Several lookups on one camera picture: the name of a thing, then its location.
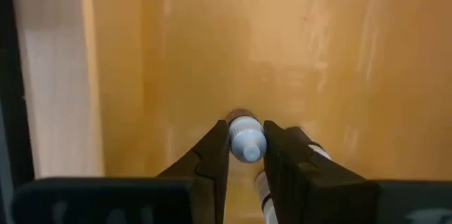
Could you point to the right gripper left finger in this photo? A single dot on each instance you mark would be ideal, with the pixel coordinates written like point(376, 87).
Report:
point(212, 167)

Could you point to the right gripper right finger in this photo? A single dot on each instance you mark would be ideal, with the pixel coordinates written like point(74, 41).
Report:
point(293, 174)

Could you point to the small white-capped dropper bottle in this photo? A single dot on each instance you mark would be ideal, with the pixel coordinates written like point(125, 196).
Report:
point(247, 139)
point(263, 190)

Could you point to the yellow plastic bin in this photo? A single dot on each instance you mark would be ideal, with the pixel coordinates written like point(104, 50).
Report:
point(282, 40)

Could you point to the black aluminium table frame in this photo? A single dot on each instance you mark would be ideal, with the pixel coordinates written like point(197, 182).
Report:
point(10, 75)

